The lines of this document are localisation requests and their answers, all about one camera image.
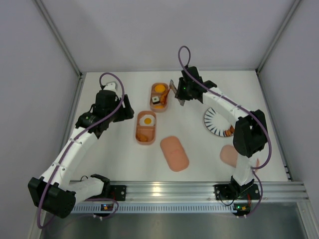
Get white fried egg toy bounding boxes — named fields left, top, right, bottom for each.
left=139, top=115, right=156, bottom=126

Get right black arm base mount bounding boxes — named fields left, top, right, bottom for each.
left=214, top=183, right=261, bottom=201

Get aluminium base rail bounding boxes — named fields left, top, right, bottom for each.
left=111, top=181, right=309, bottom=203

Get left aluminium frame post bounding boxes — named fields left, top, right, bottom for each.
left=32, top=0, right=83, bottom=78

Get metal tongs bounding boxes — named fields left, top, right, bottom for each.
left=169, top=80, right=185, bottom=106

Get pink lunch box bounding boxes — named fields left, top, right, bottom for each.
left=150, top=83, right=170, bottom=113
left=135, top=111, right=157, bottom=145

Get orange toy fried shrimp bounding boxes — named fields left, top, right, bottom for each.
left=136, top=133, right=149, bottom=142

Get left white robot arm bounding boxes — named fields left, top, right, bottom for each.
left=28, top=82, right=134, bottom=219

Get black white sushi roll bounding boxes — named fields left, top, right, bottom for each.
left=151, top=96, right=160, bottom=105

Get far pink lunch box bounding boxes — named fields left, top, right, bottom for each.
left=150, top=83, right=170, bottom=113

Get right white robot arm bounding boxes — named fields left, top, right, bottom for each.
left=175, top=65, right=270, bottom=190

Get yellow toy chicken drumstick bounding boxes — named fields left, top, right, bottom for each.
left=154, top=105, right=164, bottom=109

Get near pink lunch box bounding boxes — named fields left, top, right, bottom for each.
left=135, top=111, right=157, bottom=145

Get striped round plate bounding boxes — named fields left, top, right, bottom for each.
left=203, top=108, right=232, bottom=137

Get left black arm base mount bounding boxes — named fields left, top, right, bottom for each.
left=85, top=185, right=127, bottom=202

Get centre pink box lid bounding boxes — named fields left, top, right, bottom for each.
left=160, top=136, right=189, bottom=172

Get right pink box lid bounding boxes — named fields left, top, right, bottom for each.
left=219, top=144, right=260, bottom=170

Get pink box lid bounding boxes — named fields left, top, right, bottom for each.
left=219, top=144, right=260, bottom=170
left=160, top=136, right=189, bottom=172

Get orange round toy food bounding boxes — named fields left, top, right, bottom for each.
left=154, top=84, right=166, bottom=93

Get small brown toy meat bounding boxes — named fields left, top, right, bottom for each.
left=224, top=126, right=235, bottom=137

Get grey slotted cable duct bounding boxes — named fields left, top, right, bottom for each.
left=71, top=202, right=235, bottom=214

